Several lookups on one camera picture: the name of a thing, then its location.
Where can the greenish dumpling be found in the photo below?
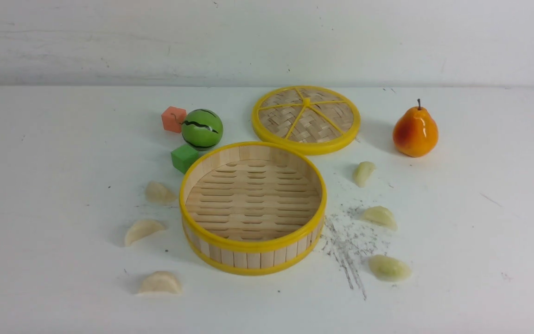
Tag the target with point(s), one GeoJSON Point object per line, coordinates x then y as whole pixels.
{"type": "Point", "coordinates": [362, 173]}
{"type": "Point", "coordinates": [380, 216]}
{"type": "Point", "coordinates": [389, 269]}

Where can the white dumpling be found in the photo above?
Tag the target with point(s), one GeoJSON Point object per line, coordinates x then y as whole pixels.
{"type": "Point", "coordinates": [142, 229]}
{"type": "Point", "coordinates": [161, 282]}
{"type": "Point", "coordinates": [159, 194]}

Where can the yellow bamboo steamer tray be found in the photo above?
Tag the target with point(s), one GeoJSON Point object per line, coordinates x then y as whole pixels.
{"type": "Point", "coordinates": [253, 208]}

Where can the yellow woven steamer lid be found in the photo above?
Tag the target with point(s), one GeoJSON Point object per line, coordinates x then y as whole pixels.
{"type": "Point", "coordinates": [309, 119]}

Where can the green toy watermelon ball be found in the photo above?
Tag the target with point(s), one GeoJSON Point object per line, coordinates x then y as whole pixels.
{"type": "Point", "coordinates": [202, 129]}

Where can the green foam cube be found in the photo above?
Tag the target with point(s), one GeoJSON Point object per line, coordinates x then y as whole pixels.
{"type": "Point", "coordinates": [183, 157]}

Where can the orange foam cube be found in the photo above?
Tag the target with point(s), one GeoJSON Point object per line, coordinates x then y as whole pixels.
{"type": "Point", "coordinates": [173, 118]}

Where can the orange toy pear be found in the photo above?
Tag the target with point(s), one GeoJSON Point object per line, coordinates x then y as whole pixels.
{"type": "Point", "coordinates": [416, 133]}

